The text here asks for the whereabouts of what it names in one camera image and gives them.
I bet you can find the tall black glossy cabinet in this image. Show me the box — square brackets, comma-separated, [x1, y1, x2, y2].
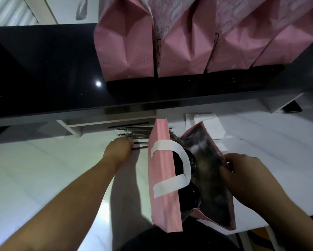
[0, 32, 34, 119]

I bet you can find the black phone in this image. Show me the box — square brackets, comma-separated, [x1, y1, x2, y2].
[283, 100, 303, 113]

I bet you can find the pink paper bag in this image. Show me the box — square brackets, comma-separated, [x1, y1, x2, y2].
[75, 0, 155, 82]
[206, 0, 280, 74]
[148, 118, 237, 233]
[252, 0, 313, 68]
[148, 0, 217, 77]

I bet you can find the pile of straws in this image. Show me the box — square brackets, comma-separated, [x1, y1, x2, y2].
[114, 125, 172, 151]

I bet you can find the person's left forearm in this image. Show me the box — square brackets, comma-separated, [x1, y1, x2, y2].
[0, 157, 120, 251]

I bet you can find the black glossy counter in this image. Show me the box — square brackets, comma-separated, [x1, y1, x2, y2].
[0, 23, 313, 128]

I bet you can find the white roller shutter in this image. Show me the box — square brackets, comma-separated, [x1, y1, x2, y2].
[0, 0, 39, 27]

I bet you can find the person's right hand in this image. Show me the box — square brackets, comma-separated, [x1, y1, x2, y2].
[219, 153, 285, 210]

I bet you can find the black-lid paper cup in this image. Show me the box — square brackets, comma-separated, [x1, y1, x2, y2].
[172, 149, 198, 178]
[180, 181, 202, 221]

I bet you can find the cream shutter side frame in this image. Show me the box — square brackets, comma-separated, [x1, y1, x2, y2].
[23, 0, 59, 25]

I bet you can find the stack of white napkins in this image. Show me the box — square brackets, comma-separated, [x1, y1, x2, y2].
[185, 113, 227, 140]

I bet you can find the white triangular support bracket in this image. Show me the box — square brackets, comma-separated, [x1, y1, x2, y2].
[261, 92, 304, 114]

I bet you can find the person's left hand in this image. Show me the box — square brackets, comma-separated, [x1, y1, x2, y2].
[103, 138, 134, 169]

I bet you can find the person's right forearm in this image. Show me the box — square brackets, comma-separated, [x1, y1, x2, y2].
[258, 193, 313, 251]

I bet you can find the person's black shirt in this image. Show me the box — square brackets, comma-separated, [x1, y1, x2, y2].
[119, 219, 240, 251]

